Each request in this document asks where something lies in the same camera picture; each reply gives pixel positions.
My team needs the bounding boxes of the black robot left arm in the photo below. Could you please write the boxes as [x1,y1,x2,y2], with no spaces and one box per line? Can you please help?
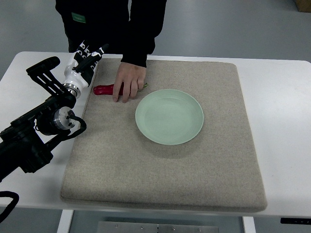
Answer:
[0,56,86,180]

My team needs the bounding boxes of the white table leg left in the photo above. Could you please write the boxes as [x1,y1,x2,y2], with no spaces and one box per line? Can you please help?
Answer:
[57,210,74,233]

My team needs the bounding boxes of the black cable loop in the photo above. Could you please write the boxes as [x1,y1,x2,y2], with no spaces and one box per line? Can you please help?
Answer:
[0,191,20,223]

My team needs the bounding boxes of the white table leg right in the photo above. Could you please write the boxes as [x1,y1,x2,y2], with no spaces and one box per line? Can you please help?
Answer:
[242,216,256,233]

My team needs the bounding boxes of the person's black clothed torso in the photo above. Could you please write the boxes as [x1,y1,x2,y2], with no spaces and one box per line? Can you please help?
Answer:
[55,0,129,54]

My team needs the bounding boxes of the red pepper with green stem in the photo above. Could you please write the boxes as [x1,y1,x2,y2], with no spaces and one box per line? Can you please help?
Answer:
[93,83,148,96]

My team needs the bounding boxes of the person's bare hand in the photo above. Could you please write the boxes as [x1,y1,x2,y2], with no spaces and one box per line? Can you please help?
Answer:
[112,62,146,103]

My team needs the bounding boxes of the person's black sleeved forearm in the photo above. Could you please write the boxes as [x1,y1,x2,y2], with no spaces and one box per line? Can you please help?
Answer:
[121,0,167,68]

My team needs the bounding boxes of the cardboard box corner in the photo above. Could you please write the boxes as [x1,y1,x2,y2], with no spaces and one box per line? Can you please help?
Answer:
[295,0,311,13]

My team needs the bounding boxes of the pale green round plate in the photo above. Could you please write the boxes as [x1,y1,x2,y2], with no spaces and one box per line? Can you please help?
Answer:
[135,89,204,146]

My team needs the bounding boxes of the beige fabric mat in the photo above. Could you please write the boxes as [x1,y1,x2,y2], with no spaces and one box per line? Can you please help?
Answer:
[60,60,267,212]

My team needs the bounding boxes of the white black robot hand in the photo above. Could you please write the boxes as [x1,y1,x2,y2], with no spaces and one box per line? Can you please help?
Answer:
[63,41,109,90]

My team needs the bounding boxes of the white table leg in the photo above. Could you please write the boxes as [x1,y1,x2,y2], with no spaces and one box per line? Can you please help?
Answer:
[242,216,256,233]
[57,210,74,233]

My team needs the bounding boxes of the metal bracket under table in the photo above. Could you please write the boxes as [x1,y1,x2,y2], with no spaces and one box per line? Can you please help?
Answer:
[97,221,219,233]

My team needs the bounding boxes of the black table control panel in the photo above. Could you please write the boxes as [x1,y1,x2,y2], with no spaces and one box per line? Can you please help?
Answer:
[280,217,311,225]

